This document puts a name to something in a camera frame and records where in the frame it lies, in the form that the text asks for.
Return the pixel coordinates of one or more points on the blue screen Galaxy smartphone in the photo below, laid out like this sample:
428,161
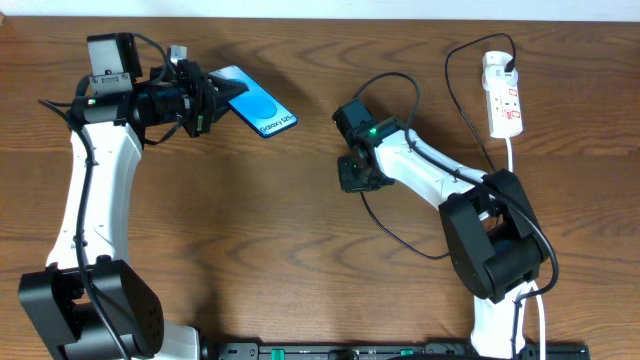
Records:
257,107

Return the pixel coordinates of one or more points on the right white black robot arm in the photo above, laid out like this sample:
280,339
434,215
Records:
494,240

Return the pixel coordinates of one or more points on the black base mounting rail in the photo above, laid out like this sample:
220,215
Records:
253,351

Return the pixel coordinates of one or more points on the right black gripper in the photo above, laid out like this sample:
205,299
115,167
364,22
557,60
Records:
349,185

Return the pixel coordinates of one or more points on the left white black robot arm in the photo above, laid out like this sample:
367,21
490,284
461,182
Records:
88,302

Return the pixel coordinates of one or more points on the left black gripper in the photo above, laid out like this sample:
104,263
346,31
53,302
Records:
197,98

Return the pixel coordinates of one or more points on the white USB charger plug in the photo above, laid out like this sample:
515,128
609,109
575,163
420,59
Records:
505,61

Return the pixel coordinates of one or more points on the white power strip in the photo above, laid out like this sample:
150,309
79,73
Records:
503,103

